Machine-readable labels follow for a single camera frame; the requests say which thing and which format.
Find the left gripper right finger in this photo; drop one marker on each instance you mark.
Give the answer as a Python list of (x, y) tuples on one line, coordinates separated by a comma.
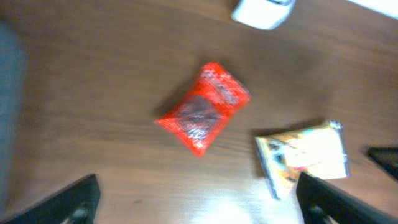
[(321, 202)]

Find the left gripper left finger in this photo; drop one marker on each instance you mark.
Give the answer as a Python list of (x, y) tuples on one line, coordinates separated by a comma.
[(75, 203)]

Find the yellow snack bag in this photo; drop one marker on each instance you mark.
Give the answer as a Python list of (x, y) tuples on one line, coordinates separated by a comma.
[(318, 150)]

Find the red candy bag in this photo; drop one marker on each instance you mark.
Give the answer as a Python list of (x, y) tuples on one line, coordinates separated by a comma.
[(206, 108)]

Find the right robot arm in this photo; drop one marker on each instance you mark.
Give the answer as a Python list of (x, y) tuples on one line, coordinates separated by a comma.
[(386, 158)]

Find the grey plastic basket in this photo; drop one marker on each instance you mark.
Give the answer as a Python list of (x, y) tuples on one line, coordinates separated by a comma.
[(13, 67)]

